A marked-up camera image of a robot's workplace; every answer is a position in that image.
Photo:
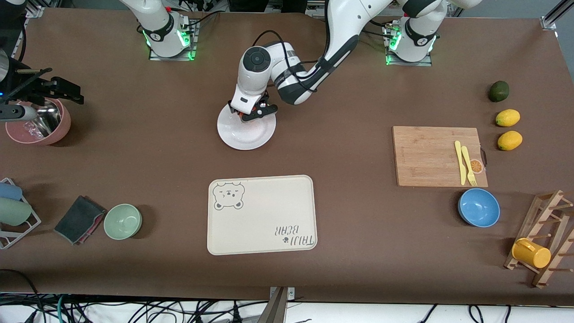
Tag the orange slice toy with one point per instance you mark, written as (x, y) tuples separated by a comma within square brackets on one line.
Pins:
[(476, 167)]

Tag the wooden cutting board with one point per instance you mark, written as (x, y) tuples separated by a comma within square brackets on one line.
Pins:
[(426, 157)]

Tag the light green bowl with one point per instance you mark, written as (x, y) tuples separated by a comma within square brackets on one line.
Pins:
[(123, 222)]

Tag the blue bowl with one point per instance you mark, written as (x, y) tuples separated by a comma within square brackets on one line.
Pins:
[(479, 207)]

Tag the yellow lemon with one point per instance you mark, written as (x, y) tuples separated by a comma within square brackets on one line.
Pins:
[(510, 140), (507, 118)]

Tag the pink bowl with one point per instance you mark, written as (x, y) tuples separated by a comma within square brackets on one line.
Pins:
[(60, 130)]

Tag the wooden peg rack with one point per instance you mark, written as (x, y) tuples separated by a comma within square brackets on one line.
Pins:
[(556, 264)]

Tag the dark grey folded cloth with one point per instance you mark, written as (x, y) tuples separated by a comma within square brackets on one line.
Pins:
[(78, 220)]

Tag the cream tray with bear print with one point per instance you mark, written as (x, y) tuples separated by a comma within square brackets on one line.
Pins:
[(262, 220)]

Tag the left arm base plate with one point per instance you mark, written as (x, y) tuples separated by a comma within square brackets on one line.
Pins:
[(410, 63)]

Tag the aluminium frame bar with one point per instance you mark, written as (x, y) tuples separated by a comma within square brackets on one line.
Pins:
[(35, 9), (554, 15)]

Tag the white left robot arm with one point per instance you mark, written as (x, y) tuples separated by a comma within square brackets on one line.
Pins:
[(343, 22)]

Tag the white round plate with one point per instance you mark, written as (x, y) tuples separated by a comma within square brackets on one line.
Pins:
[(246, 134)]

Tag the yellow plastic cup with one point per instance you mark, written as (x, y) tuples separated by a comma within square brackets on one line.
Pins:
[(531, 253)]

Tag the yellow plastic fork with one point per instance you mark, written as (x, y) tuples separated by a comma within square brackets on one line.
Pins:
[(467, 159)]

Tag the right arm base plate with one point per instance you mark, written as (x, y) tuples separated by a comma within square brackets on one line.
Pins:
[(172, 58)]

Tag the dark green avocado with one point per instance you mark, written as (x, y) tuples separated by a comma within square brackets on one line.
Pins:
[(498, 91)]

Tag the metal scoop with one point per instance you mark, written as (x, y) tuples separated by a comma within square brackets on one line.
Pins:
[(49, 119)]

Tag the light blue cup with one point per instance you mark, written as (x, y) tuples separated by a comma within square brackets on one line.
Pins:
[(10, 191)]

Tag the pale green cup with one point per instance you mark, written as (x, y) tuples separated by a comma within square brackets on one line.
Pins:
[(13, 211)]

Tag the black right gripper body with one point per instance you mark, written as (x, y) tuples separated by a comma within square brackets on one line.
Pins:
[(39, 86)]

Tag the yellow plastic knife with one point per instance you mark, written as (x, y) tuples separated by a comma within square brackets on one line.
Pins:
[(460, 166)]

